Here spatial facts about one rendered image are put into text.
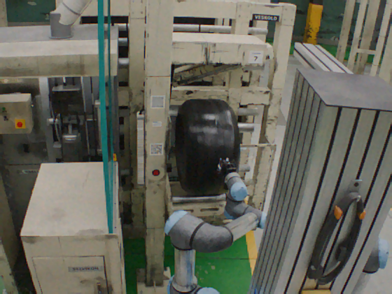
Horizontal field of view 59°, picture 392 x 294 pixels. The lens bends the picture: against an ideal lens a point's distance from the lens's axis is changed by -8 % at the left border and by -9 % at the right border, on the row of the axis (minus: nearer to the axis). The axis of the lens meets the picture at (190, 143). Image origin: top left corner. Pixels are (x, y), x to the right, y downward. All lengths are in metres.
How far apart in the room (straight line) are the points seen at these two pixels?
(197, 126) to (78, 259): 0.93
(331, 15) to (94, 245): 10.96
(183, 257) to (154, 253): 1.13
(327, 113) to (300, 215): 0.27
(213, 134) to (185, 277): 0.79
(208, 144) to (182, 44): 0.61
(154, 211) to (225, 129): 0.74
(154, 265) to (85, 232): 1.29
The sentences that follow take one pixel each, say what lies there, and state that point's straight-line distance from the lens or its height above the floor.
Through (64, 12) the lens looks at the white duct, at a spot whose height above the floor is 1.95.
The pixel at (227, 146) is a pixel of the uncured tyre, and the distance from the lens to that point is 2.03.
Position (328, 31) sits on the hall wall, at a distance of 11.98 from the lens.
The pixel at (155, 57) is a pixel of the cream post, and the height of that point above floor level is 1.76.
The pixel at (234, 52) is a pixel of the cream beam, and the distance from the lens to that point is 2.29.
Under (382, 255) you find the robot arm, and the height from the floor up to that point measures 1.34.
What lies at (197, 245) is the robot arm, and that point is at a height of 1.31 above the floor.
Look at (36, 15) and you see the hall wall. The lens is 12.10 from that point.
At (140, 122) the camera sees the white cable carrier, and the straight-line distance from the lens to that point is 2.09.
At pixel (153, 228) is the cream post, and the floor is 0.62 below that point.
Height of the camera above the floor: 2.29
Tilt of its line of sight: 29 degrees down
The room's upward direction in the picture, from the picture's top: 4 degrees clockwise
